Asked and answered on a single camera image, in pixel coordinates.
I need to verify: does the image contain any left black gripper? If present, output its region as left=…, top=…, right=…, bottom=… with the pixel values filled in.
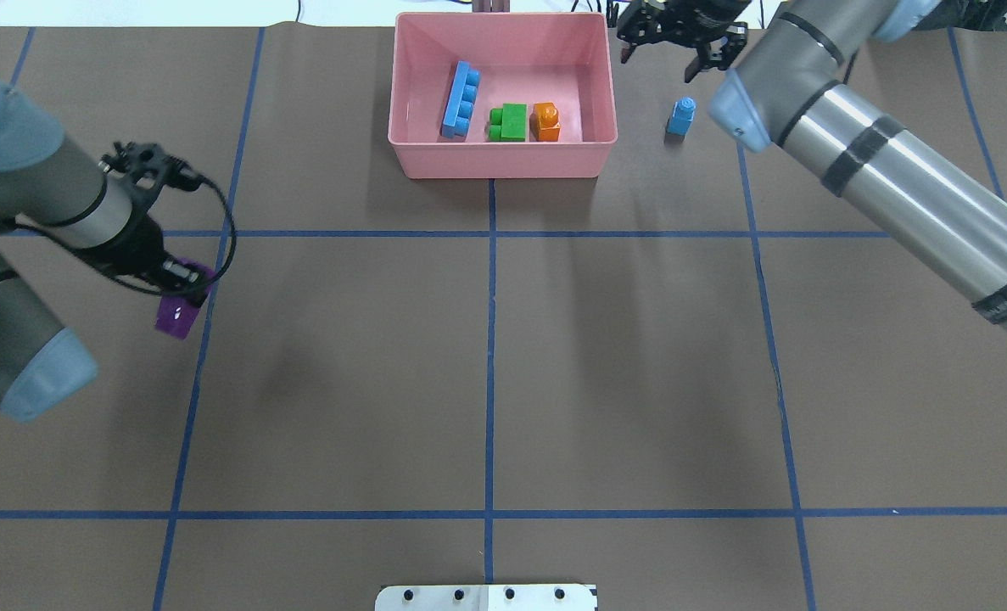
left=87, top=216, right=215, bottom=308

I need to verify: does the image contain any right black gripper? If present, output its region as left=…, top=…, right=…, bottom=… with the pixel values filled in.
left=618, top=1, right=751, bottom=84

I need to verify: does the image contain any purple block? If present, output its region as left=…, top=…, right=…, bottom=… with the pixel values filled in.
left=154, top=259, right=211, bottom=339

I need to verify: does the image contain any small blue block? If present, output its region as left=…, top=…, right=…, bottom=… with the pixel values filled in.
left=665, top=97, right=697, bottom=137

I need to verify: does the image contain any orange block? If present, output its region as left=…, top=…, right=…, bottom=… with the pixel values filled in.
left=531, top=102, right=562, bottom=143

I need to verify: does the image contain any green block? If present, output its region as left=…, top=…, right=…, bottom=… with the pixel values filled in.
left=488, top=102, right=528, bottom=143

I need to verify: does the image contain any long blue block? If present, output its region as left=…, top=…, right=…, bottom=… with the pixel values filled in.
left=439, top=59, right=481, bottom=138

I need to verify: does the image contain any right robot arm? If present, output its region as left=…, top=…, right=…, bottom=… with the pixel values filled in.
left=615, top=1, right=1007, bottom=333

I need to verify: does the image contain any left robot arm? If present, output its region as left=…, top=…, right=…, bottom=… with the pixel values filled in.
left=0, top=81, right=237, bottom=423

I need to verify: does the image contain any pink plastic box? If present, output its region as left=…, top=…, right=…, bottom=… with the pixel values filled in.
left=388, top=12, right=617, bottom=179

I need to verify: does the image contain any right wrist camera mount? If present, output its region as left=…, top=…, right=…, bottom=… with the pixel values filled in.
left=615, top=1, right=678, bottom=48

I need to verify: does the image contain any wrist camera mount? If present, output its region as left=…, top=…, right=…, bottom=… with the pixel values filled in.
left=99, top=142, right=207, bottom=212
left=615, top=1, right=678, bottom=48

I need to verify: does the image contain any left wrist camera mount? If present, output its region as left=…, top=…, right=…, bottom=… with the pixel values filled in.
left=99, top=142, right=207, bottom=212

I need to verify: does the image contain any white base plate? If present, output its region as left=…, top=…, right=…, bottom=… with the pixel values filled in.
left=374, top=583, right=599, bottom=610

